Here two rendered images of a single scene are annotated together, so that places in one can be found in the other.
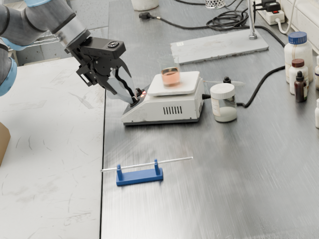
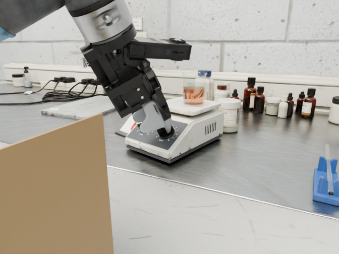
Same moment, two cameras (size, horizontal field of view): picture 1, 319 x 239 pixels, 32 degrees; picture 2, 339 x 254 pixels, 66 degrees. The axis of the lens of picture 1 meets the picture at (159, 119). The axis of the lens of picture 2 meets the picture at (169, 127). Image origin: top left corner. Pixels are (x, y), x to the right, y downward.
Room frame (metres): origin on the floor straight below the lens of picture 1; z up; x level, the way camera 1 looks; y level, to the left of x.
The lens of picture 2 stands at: (1.08, 0.50, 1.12)
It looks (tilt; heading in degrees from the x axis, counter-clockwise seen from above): 18 degrees down; 294
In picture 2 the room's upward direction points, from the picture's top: straight up
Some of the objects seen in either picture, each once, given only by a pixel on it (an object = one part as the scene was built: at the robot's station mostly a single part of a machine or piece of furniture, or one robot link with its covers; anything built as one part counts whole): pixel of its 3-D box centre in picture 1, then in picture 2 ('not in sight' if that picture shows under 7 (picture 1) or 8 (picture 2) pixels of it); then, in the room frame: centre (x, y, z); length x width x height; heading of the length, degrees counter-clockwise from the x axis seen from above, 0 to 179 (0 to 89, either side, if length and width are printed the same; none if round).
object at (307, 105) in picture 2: not in sight; (309, 103); (1.01, -0.40, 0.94); 0.04 x 0.04 x 0.09
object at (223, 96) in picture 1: (224, 102); (227, 115); (1.21, -0.16, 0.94); 0.06 x 0.06 x 0.08
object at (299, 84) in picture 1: (300, 85); (234, 100); (1.23, -0.36, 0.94); 0.03 x 0.03 x 0.08
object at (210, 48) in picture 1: (217, 46); (93, 105); (1.71, -0.23, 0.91); 0.30 x 0.20 x 0.01; 90
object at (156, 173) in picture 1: (138, 171); (327, 177); (1.01, 0.06, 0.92); 0.10 x 0.03 x 0.04; 86
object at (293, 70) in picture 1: (298, 76); (221, 98); (1.28, -0.37, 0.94); 0.05 x 0.05 x 0.09
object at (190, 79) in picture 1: (173, 83); (186, 105); (1.29, -0.05, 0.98); 0.12 x 0.12 x 0.01; 74
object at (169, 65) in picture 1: (169, 71); (194, 88); (1.27, -0.05, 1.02); 0.06 x 0.05 x 0.08; 156
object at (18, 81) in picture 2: not in sight; (19, 80); (2.40, -0.45, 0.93); 0.06 x 0.06 x 0.06
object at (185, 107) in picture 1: (166, 99); (179, 125); (1.29, -0.03, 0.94); 0.22 x 0.13 x 0.08; 74
